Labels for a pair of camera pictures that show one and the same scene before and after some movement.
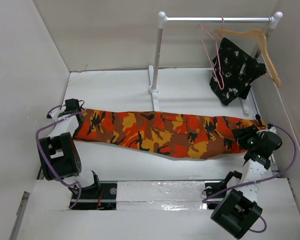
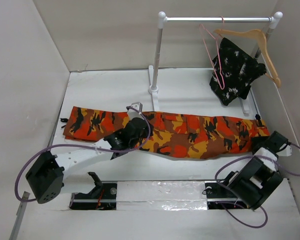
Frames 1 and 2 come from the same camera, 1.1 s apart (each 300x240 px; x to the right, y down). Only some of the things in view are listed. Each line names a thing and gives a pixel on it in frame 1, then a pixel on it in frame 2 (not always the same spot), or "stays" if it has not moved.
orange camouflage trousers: [178, 134] stays
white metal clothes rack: [274, 20] stays
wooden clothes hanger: [256, 32] stays
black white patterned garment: [233, 71] stays
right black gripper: [239, 134] to [258, 140]
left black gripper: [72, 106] to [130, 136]
